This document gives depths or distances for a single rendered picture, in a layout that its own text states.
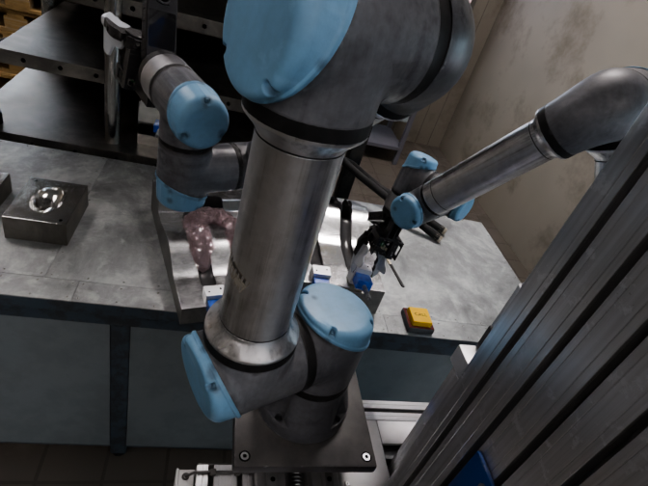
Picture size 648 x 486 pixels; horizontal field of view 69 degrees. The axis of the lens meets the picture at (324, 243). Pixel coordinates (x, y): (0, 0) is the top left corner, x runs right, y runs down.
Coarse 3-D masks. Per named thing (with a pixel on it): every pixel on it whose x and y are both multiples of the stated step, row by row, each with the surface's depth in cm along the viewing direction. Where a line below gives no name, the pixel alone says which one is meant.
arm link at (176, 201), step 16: (160, 144) 65; (224, 144) 71; (160, 160) 66; (176, 160) 64; (192, 160) 65; (208, 160) 67; (224, 160) 69; (160, 176) 67; (176, 176) 66; (192, 176) 67; (208, 176) 68; (224, 176) 70; (160, 192) 69; (176, 192) 67; (192, 192) 68; (208, 192) 71; (176, 208) 69; (192, 208) 70
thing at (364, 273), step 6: (366, 264) 131; (360, 270) 128; (366, 270) 128; (348, 276) 131; (354, 276) 128; (360, 276) 126; (366, 276) 128; (354, 282) 127; (360, 282) 125; (366, 282) 125; (360, 288) 126; (366, 288) 124; (366, 294) 122
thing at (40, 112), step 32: (0, 96) 182; (32, 96) 188; (64, 96) 195; (96, 96) 203; (128, 96) 211; (0, 128) 164; (32, 128) 170; (64, 128) 175; (96, 128) 182; (128, 128) 188; (128, 160) 175
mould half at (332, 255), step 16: (336, 208) 152; (352, 208) 155; (336, 224) 149; (352, 224) 151; (368, 224) 152; (320, 240) 144; (336, 240) 146; (352, 240) 148; (336, 256) 139; (368, 256) 144; (336, 272) 133; (384, 288) 133; (368, 304) 134
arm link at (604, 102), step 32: (576, 96) 72; (608, 96) 70; (640, 96) 70; (544, 128) 75; (576, 128) 72; (608, 128) 71; (480, 160) 85; (512, 160) 81; (544, 160) 79; (416, 192) 98; (448, 192) 91; (480, 192) 88; (416, 224) 97
